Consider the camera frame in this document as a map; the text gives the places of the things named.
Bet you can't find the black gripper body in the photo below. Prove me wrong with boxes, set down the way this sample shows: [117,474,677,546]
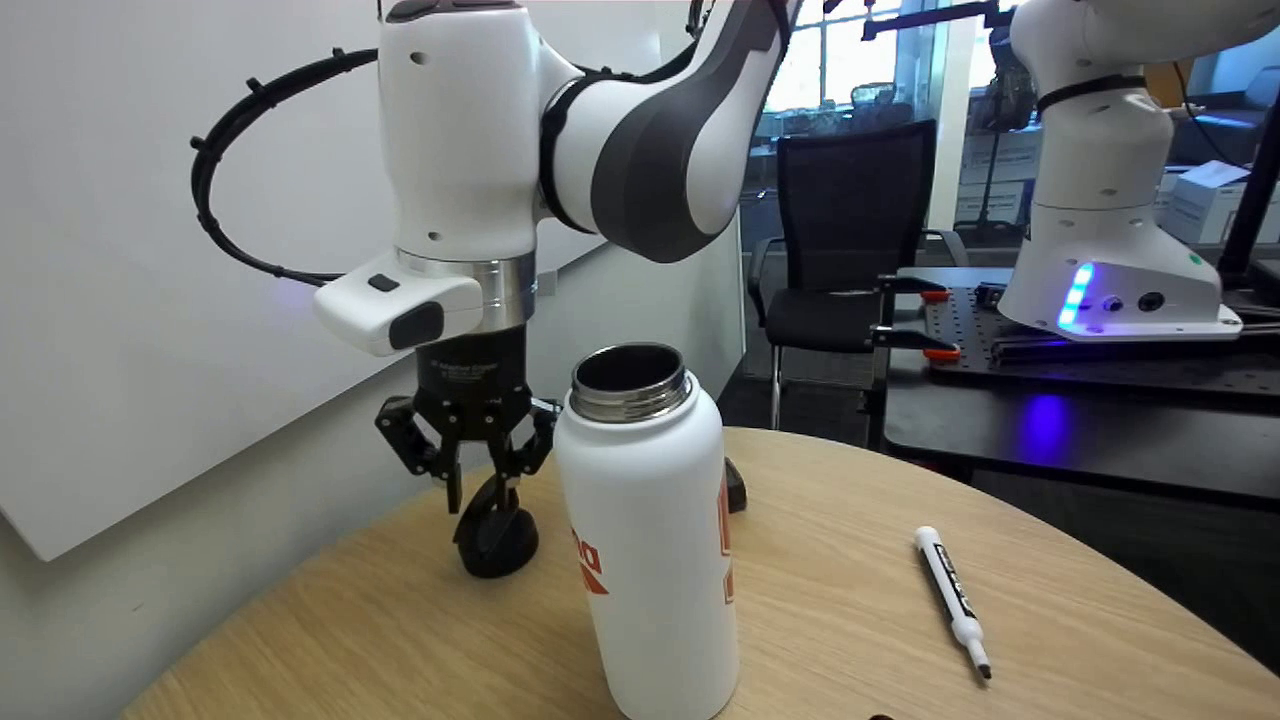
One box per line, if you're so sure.
[405,329,541,431]

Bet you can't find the round wooden table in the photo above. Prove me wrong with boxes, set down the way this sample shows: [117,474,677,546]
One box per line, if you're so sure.
[117,424,1280,720]

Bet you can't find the white water bottle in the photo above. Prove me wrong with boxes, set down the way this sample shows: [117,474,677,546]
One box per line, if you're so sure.
[552,339,746,720]

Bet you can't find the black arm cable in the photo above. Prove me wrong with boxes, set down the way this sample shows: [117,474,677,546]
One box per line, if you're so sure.
[187,45,394,291]

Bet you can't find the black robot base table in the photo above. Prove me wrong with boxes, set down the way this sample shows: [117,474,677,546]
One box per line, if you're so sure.
[881,262,1280,505]

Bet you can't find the white cardboard box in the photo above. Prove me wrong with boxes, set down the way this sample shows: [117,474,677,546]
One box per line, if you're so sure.
[1156,156,1256,255]

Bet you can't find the black bottle lid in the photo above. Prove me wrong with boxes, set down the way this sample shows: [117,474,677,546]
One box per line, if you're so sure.
[451,470,543,582]

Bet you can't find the black office chair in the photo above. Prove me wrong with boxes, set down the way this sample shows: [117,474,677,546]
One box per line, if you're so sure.
[747,116,968,451]

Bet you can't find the whiteboard marker pen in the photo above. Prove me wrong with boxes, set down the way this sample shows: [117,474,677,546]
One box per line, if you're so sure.
[911,524,997,686]

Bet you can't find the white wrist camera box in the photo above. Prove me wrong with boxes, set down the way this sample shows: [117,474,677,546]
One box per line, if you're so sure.
[311,248,488,360]

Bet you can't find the orange black clamp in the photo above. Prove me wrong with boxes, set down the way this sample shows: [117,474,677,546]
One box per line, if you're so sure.
[874,273,957,310]

